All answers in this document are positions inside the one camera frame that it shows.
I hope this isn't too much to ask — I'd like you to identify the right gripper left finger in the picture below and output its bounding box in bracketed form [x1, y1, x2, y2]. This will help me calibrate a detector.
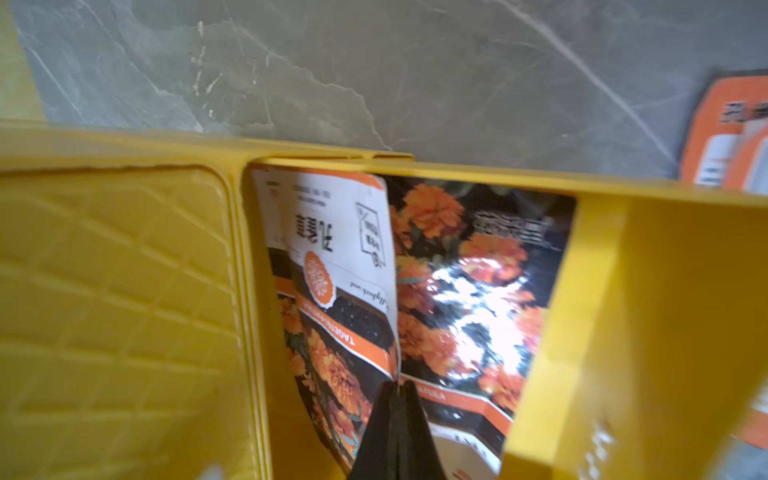
[347, 381, 397, 480]

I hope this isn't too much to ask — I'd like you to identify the yellow drawer cabinet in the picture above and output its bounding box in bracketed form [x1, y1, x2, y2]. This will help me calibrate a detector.
[1, 124, 271, 479]

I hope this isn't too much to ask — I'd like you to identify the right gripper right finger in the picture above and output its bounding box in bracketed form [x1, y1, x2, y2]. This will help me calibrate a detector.
[395, 381, 446, 480]

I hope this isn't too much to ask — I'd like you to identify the yellow drawer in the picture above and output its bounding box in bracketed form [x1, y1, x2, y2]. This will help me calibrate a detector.
[255, 157, 767, 479]

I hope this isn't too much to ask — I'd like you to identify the orange seed bag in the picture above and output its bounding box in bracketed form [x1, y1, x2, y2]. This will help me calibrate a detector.
[680, 73, 767, 187]
[723, 118, 767, 196]

